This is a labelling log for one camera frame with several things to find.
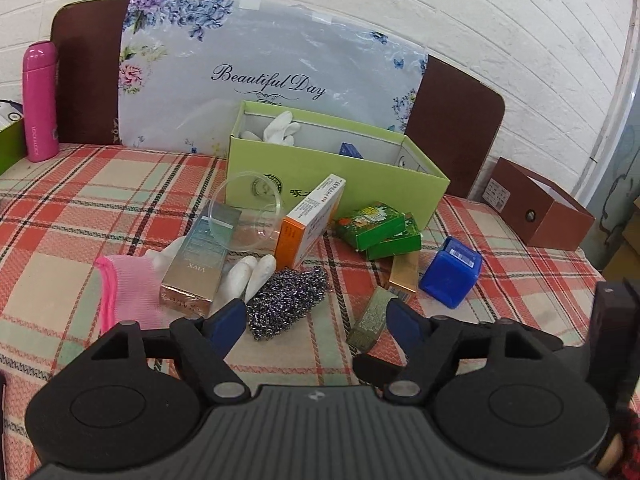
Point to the clear plastic cup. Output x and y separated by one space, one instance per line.
260 225

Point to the blue plastic case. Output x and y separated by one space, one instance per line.
447 280

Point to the floral plastic package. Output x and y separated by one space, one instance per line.
200 110

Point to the orange white medicine box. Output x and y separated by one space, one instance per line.
310 215

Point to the pink white glove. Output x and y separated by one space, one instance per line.
130 290
277 127

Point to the plaid bed sheet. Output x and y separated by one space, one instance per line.
100 200

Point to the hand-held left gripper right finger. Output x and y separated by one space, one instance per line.
402 325

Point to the brown headboard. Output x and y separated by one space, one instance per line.
450 125

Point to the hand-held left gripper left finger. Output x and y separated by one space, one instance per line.
227 320

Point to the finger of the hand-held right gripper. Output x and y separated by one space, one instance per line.
615 340

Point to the green printed box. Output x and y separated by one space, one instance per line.
397 247
370 220

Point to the brown cardboard box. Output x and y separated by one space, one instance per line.
550 225

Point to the steel wool scrubber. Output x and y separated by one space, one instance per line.
285 300

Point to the gold narrow box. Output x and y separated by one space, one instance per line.
402 275

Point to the silver gold cosmetic box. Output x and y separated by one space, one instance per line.
192 270

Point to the pink thermos bottle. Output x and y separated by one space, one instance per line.
42 110

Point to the blue white small box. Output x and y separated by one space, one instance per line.
350 150

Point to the white blue device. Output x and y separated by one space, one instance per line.
7 115

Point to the olive glitter small box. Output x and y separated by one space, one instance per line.
370 320

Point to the light green cardboard box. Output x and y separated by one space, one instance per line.
390 180

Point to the dark green cardboard box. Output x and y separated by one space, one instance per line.
10 147

